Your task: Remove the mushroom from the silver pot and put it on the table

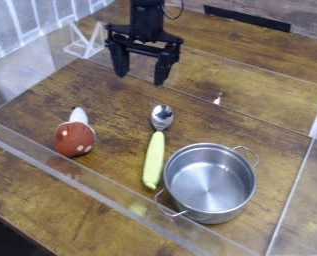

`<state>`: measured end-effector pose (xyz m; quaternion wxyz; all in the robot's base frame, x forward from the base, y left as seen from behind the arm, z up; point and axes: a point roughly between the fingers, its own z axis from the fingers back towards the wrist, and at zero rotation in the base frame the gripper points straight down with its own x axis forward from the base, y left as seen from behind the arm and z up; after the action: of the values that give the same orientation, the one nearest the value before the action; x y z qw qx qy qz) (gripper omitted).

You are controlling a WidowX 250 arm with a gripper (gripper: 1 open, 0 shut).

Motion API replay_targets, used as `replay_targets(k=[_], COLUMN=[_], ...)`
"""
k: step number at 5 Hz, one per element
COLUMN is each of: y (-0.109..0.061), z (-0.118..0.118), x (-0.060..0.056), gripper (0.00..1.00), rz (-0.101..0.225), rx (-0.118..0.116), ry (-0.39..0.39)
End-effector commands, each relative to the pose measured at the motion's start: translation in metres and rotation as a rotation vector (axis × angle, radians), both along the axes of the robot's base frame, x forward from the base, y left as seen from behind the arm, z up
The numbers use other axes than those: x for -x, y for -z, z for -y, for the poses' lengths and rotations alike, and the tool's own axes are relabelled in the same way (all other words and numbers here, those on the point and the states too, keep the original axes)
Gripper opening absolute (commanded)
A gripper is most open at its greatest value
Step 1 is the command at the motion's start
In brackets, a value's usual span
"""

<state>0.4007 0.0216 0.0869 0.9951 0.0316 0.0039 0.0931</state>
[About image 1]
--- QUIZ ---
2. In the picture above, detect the clear acrylic barrier wall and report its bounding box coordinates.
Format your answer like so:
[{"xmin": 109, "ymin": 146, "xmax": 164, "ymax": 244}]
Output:
[{"xmin": 0, "ymin": 125, "xmax": 258, "ymax": 256}]

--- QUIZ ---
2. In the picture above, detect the black strip on table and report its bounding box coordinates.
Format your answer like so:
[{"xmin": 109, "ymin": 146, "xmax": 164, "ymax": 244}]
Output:
[{"xmin": 204, "ymin": 5, "xmax": 292, "ymax": 33}]

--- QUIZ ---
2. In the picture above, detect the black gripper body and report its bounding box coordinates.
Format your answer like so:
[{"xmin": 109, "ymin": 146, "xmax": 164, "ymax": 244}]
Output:
[{"xmin": 106, "ymin": 23, "xmax": 184, "ymax": 63}]

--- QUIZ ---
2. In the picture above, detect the yellow handled metal spoon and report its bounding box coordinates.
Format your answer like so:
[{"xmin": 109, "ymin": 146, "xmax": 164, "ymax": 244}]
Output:
[{"xmin": 142, "ymin": 105, "xmax": 174, "ymax": 189}]

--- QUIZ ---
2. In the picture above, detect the clear acrylic triangle stand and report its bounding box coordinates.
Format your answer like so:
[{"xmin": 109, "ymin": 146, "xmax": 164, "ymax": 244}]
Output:
[{"xmin": 63, "ymin": 22, "xmax": 105, "ymax": 59}]

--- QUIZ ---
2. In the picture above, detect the white and brown toy mushroom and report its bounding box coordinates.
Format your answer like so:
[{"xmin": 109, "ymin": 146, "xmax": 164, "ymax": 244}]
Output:
[{"xmin": 54, "ymin": 107, "xmax": 95, "ymax": 157}]

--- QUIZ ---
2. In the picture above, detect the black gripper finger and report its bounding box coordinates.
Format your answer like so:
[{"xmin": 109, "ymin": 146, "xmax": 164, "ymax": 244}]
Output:
[
  {"xmin": 154, "ymin": 52, "xmax": 174, "ymax": 86},
  {"xmin": 109, "ymin": 43, "xmax": 130, "ymax": 77}
]

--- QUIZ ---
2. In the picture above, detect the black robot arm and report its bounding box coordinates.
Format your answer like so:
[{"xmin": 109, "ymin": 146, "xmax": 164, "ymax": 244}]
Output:
[{"xmin": 106, "ymin": 0, "xmax": 184, "ymax": 86}]

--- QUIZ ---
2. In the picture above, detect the silver metal pot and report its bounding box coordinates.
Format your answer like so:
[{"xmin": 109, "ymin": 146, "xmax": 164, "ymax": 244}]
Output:
[{"xmin": 154, "ymin": 143, "xmax": 260, "ymax": 224}]

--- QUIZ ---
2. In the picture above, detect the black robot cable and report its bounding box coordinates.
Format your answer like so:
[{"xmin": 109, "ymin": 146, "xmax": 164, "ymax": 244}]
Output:
[{"xmin": 161, "ymin": 0, "xmax": 185, "ymax": 21}]

